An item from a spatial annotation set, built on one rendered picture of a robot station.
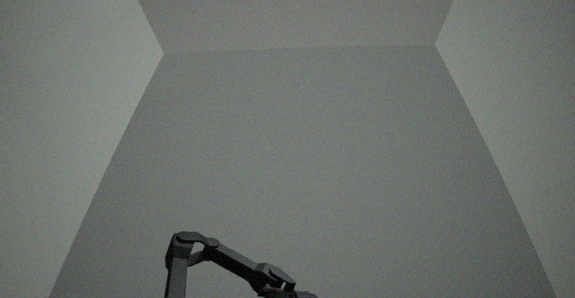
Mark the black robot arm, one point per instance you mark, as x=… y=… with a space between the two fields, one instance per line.
x=265 y=279

